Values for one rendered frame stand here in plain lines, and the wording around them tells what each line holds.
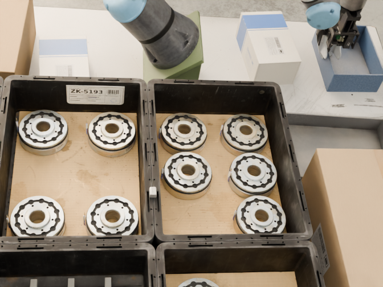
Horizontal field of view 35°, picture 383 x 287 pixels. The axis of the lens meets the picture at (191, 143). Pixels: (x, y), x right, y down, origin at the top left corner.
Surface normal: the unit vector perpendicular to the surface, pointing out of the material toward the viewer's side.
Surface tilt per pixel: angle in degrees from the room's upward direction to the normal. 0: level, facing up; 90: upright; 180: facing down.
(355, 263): 0
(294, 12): 0
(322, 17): 97
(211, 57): 0
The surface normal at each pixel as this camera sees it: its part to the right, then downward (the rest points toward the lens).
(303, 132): 0.13, -0.60
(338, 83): 0.10, 0.80
